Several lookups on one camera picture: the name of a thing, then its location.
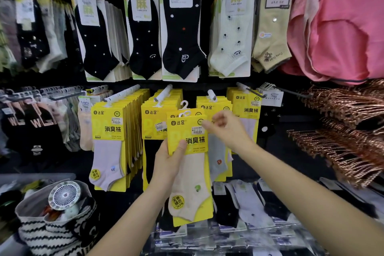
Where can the person's left hand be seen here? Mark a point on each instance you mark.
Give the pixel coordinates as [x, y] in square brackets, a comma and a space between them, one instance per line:
[166, 171]

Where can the person's right hand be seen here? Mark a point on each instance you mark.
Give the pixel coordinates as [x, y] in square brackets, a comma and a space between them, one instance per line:
[234, 132]

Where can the bunch yellow sock packets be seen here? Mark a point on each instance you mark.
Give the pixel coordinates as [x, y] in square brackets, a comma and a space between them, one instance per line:
[151, 120]
[108, 126]
[217, 150]
[247, 105]

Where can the yellow packet cream sock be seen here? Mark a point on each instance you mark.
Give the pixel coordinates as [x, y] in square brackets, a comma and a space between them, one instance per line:
[189, 186]

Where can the person's left forearm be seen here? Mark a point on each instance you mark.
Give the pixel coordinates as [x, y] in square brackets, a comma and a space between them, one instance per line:
[129, 225]

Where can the person's right forearm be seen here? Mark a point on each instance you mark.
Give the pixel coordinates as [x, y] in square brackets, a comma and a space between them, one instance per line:
[315, 201]

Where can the row of clear bagged socks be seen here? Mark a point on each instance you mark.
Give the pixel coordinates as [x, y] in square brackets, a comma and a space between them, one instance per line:
[249, 204]

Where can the row black socks white cards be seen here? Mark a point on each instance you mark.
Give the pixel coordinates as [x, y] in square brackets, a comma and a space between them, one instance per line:
[144, 45]

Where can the row black socks peach cuffs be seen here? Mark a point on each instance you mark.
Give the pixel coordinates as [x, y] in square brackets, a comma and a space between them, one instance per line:
[36, 126]

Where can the pink garments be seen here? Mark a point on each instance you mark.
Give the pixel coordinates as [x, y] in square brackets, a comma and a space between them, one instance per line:
[345, 24]

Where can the black dotted tall socks bunch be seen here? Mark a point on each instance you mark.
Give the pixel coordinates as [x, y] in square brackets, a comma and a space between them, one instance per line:
[30, 42]

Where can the row of pastel hanging socks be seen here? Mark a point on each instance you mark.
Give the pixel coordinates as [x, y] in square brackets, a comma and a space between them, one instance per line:
[7, 39]

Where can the white tipped peg hook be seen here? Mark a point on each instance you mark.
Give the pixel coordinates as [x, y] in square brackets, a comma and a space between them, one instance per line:
[123, 93]
[211, 94]

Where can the clear price tag holder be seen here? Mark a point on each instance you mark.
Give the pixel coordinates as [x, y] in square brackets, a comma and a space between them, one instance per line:
[271, 98]

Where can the cream dotted sock pack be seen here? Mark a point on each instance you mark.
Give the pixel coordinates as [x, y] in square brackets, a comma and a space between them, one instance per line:
[231, 45]

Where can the bunch of pastel sock packs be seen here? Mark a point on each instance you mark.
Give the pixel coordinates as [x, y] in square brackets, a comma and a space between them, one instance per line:
[85, 126]

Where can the beige sock pack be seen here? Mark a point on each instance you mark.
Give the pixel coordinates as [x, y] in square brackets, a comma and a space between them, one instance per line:
[270, 45]

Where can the white handheld fan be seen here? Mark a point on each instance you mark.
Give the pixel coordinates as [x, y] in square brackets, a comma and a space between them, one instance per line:
[64, 195]

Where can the heap of copper hangers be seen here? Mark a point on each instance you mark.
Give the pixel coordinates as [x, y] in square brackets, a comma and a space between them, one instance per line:
[351, 144]

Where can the white plastic bin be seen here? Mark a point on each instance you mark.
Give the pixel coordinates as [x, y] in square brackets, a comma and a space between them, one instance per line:
[36, 178]

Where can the black white zigzag tote bag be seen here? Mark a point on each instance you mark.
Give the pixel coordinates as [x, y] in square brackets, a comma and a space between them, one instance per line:
[45, 234]

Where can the black dotted sock white card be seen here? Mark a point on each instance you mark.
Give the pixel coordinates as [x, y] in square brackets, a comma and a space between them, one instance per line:
[96, 48]

